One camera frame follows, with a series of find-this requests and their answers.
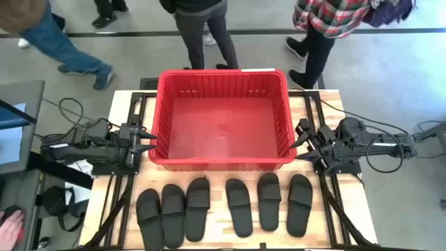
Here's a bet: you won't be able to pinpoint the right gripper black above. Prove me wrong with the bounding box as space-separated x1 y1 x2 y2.
289 117 338 172

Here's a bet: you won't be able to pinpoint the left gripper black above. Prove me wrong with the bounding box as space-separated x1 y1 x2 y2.
118 122 159 169

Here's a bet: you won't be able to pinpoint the black slide sandal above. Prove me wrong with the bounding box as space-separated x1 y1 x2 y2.
160 183 187 249
286 174 314 238
256 172 282 232
224 178 254 238
184 176 211 243
135 188 164 251

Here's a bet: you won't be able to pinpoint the red plastic bin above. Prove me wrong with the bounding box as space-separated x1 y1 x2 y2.
148 68 298 172

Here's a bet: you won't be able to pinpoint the black floor grate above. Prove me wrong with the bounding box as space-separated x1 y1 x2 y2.
139 77 160 91

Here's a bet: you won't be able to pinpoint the white paper sheet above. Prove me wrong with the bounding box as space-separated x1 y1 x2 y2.
64 158 93 206

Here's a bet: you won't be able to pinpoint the black desk bar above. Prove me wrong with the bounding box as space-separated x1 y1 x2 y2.
26 150 94 191

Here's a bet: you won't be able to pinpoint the person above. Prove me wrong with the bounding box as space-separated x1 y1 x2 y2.
158 0 240 70
284 0 417 90
0 0 116 91
91 0 130 29

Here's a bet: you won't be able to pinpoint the grey metal stand leg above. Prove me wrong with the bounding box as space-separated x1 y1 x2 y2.
413 120 446 144

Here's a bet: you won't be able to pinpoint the grey desk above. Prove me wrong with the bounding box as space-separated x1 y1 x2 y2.
0 169 45 251

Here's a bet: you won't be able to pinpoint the grey monitor with blue screen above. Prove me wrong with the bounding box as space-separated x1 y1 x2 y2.
0 79 47 175

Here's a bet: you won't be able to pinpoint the person's hand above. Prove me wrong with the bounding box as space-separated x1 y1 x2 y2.
0 210 26 251

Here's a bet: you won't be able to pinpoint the black metal frame rails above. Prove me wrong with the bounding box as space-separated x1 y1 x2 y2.
289 89 377 249
83 91 157 249

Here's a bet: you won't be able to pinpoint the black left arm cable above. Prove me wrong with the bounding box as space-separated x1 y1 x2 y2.
33 97 121 140

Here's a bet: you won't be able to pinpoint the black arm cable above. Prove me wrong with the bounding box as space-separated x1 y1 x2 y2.
364 123 407 174
33 97 121 140

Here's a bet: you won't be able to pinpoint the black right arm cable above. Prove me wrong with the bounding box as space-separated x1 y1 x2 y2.
364 123 407 174

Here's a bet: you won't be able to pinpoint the black strap bag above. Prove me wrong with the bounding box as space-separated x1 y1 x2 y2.
40 185 89 233

